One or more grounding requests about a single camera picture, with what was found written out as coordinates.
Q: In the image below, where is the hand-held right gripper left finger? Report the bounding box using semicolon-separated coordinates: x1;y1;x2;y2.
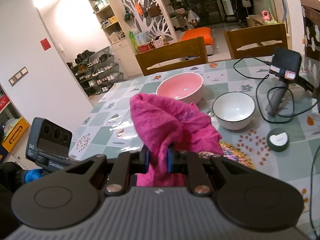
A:
61;147;150;197

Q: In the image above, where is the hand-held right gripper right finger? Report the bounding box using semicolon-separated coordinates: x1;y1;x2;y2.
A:
167;147;253;197

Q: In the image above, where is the pink cloth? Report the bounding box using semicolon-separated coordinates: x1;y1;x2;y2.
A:
129;93;224;187

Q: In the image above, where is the person's left forearm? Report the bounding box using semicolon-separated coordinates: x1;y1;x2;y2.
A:
0;162;45;230

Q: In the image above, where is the large pink bowl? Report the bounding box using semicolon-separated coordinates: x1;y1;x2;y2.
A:
156;72;203;105

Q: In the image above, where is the white bowl with black rim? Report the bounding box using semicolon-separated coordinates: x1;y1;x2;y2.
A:
212;92;256;130

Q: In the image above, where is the yellow box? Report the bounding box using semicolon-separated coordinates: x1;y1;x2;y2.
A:
2;117;30;153

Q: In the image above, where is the checkered leaf print tablecloth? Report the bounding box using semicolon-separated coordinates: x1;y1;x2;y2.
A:
67;55;320;230

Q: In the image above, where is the multicolour crocheted mat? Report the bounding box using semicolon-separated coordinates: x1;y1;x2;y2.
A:
196;141;257;171

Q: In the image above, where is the metal shoe rack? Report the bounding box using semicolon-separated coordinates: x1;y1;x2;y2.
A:
67;46;125;97

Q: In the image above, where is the round green desk gadget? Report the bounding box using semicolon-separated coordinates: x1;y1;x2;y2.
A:
266;128;288;152

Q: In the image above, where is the wide wooden chair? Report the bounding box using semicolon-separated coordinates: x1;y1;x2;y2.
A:
135;36;208;77

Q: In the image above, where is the red cardboard box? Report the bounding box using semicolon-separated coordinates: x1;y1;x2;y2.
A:
137;42;155;54

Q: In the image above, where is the white shelf cabinet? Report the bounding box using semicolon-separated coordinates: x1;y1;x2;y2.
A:
84;0;141;78

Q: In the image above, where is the checkered small bag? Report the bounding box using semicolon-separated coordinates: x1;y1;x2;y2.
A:
152;36;168;48

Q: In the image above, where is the green package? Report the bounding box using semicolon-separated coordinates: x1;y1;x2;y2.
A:
129;29;140;55

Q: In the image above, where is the blue tissue pack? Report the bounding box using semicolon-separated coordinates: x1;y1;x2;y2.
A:
135;31;151;46

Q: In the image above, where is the orange cushion stool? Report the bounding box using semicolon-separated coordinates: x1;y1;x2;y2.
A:
180;27;213;46

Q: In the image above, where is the narrow wooden chair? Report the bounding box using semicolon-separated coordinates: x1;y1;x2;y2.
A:
224;24;288;60

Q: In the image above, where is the brown handbag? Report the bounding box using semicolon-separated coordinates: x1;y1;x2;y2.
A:
146;0;162;18

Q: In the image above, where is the coat rack with clothes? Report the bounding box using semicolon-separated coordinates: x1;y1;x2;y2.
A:
231;0;255;23

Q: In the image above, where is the cardboard board with white stickers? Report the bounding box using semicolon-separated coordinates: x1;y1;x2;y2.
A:
299;0;320;88

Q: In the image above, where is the hula hoop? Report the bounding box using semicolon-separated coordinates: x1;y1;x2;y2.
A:
266;0;288;25

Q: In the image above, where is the wall switch panel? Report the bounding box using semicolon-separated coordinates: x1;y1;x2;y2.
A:
9;66;28;85

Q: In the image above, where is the red wall paper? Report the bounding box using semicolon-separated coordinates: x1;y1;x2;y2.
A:
40;38;52;51

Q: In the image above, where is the black camera cable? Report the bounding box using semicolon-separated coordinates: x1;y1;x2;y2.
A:
256;77;320;125

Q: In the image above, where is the thin black looped cable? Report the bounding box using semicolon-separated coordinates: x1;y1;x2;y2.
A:
233;56;276;81

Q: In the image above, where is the grey camera stand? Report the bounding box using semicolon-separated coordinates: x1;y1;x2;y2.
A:
265;79;291;117

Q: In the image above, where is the black camera with screen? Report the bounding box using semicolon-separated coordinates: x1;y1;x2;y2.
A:
269;47;302;81

